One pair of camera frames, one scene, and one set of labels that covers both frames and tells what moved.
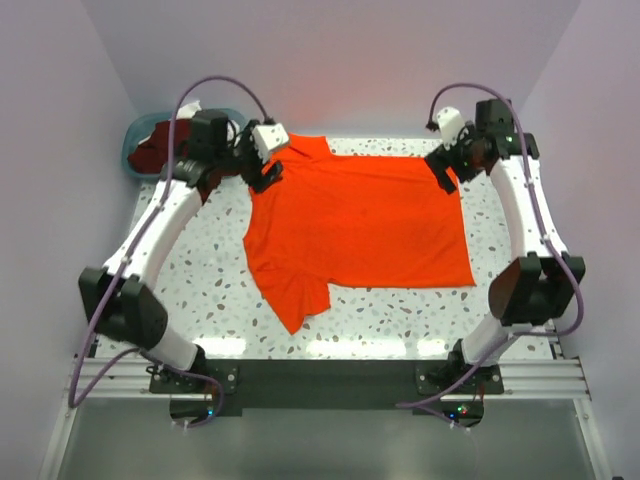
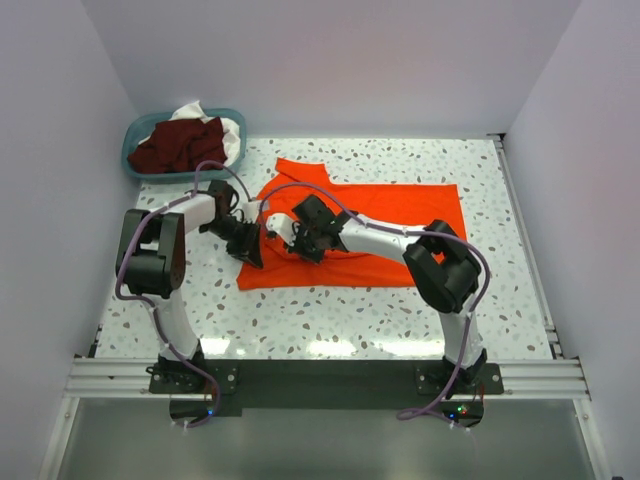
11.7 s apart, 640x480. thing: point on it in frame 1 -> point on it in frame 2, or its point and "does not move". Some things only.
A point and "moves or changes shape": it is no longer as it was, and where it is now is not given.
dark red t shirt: x=151 y=153 does not move
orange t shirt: x=352 y=220 moves or changes shape
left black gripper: x=257 y=180 -> x=249 y=248
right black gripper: x=438 y=166 -> x=298 y=230
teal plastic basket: x=145 y=128 does not move
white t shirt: x=189 y=110 does not move
